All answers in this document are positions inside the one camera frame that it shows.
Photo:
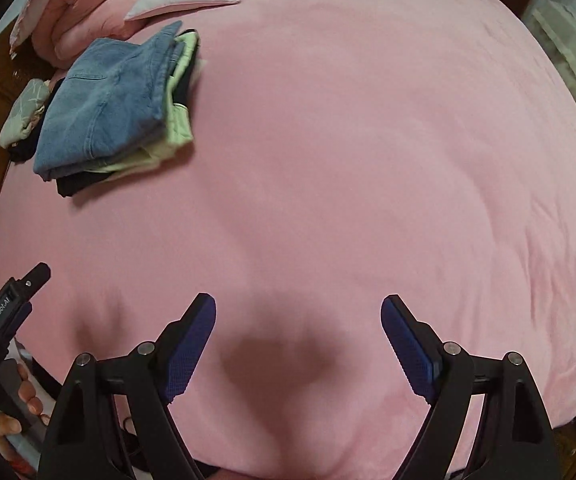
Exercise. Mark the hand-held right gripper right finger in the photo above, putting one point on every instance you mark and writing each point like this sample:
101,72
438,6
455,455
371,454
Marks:
408,350

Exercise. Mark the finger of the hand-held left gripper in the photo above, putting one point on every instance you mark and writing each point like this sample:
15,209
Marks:
38,276

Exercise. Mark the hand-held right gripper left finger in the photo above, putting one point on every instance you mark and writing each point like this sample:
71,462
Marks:
188,350

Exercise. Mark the blue denim jacket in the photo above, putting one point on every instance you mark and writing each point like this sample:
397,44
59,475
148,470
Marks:
98,110

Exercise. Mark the person's left hand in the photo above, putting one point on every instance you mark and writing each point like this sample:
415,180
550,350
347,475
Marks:
28,390

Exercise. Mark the black folded garment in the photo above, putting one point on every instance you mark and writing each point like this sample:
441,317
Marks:
80,185

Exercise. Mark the black crumpled cloth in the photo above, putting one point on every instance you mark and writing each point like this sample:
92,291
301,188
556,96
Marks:
25,152

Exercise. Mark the grey crumpled cloth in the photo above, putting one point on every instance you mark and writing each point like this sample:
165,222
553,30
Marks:
23,110

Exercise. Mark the pink bed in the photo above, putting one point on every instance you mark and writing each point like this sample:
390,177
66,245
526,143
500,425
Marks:
368,160

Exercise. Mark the light green folded garment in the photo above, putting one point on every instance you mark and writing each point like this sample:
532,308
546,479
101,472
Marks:
180,127

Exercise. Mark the pink folded quilt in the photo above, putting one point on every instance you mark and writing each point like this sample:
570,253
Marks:
83,15

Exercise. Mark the white lace-covered furniture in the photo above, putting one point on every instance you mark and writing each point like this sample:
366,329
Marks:
568,45

